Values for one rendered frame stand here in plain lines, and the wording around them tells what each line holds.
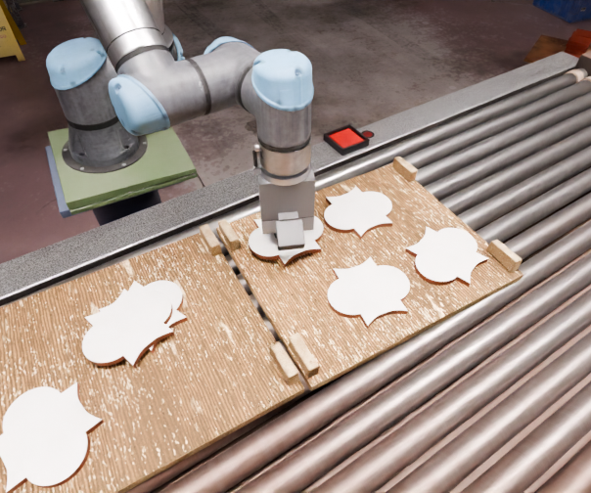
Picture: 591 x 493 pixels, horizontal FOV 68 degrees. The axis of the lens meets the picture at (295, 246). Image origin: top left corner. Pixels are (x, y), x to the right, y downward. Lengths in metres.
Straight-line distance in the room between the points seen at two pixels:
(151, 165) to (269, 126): 0.51
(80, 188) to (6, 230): 1.51
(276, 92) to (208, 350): 0.37
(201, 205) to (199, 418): 0.43
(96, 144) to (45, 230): 1.41
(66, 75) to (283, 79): 0.54
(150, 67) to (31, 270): 0.44
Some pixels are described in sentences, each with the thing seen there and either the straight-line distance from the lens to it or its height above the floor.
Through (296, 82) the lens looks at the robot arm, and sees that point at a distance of 0.56.
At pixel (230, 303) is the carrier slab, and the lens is 0.70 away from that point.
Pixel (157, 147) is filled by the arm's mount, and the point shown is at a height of 0.90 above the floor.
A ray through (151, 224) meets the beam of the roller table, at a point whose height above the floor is 0.92.
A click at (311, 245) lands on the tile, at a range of 0.74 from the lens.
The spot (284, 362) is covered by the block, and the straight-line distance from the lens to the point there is 0.61.
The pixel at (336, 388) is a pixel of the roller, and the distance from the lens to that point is 0.64.
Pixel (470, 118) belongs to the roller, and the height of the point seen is 0.92.
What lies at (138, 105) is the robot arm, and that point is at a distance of 0.58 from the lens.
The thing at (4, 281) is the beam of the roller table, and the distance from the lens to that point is 0.89.
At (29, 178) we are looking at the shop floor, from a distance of 2.80.
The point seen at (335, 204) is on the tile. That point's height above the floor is 0.95.
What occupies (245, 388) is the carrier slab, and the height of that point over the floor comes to 0.94.
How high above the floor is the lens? 1.50
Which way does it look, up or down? 48 degrees down
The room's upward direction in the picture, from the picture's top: straight up
